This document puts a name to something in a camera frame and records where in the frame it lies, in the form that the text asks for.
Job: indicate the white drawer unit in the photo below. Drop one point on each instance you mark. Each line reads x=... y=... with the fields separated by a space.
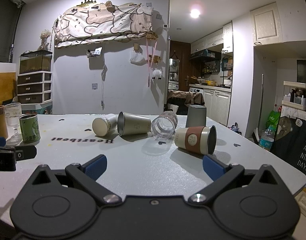
x=34 y=87

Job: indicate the brown door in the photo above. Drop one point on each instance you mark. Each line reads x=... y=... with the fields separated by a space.
x=180 y=65

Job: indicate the washing machine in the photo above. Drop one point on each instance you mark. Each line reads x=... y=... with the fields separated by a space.
x=196 y=90

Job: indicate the white kitchen base cabinets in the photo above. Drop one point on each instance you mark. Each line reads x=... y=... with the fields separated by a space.
x=217 y=105

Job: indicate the clear glass cup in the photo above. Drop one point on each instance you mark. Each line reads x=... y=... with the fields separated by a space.
x=164 y=127

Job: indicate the white sheep toy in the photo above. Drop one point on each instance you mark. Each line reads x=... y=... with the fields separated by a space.
x=157 y=74

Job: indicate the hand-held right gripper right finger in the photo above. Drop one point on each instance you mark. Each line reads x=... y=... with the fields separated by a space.
x=213 y=168

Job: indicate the green plastic bag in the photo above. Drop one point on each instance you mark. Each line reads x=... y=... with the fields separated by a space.
x=273 y=120

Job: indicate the wall note holder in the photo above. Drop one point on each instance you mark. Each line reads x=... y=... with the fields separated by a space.
x=94 y=52

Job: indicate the white and yellow box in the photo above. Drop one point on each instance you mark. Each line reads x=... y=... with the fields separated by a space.
x=3 y=85

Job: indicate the plastic water bottle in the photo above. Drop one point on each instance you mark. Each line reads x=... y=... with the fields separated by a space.
x=266 y=138

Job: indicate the black printed banner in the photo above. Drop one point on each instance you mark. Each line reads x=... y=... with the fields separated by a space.
x=295 y=145

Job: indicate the white kitchen wall cabinets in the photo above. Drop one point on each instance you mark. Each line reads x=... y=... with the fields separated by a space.
x=212 y=38

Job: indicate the clear stemmed glass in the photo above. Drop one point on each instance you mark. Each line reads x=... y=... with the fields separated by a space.
x=13 y=116

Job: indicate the glass fish tank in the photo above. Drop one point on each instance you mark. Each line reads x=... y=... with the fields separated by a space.
x=35 y=62

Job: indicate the pink ribbon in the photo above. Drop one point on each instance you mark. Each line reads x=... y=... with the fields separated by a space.
x=150 y=62

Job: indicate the grey cup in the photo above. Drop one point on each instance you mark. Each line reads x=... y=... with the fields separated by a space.
x=195 y=116

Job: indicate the clear wall hook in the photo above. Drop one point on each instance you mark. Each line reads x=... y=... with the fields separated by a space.
x=94 y=86

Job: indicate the gold crown decoration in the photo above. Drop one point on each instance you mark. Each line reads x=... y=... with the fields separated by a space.
x=85 y=3

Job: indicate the white storage rack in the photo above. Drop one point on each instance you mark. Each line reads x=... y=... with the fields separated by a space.
x=296 y=97

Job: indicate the white paper cup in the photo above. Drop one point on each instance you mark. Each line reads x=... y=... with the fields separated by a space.
x=103 y=126

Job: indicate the white upper cabinet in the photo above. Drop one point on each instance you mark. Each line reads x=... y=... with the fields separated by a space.
x=266 y=23

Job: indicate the printed bear cloth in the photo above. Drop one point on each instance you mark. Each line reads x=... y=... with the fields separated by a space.
x=103 y=22

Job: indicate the white plastic bag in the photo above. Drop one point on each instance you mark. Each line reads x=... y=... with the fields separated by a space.
x=137 y=58

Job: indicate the dried flower bouquet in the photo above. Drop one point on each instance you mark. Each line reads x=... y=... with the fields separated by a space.
x=45 y=37

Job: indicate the chair with brown cloth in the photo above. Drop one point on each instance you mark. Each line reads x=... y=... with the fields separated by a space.
x=186 y=98

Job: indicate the round ceiling light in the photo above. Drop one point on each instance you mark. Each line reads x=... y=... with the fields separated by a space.
x=194 y=13

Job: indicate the cream cup with brown sleeve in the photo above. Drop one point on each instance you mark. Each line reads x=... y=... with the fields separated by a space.
x=192 y=140

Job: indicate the black tripod pole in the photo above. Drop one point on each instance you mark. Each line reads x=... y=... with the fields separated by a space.
x=14 y=35

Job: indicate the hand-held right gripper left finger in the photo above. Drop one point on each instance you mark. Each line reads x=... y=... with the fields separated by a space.
x=96 y=167

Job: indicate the stainless steel cup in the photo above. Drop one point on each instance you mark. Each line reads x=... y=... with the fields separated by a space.
x=134 y=123

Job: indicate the white tissue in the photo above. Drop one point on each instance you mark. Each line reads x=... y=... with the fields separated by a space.
x=171 y=109

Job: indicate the green tin can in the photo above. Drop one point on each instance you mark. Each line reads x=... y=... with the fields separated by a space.
x=30 y=128

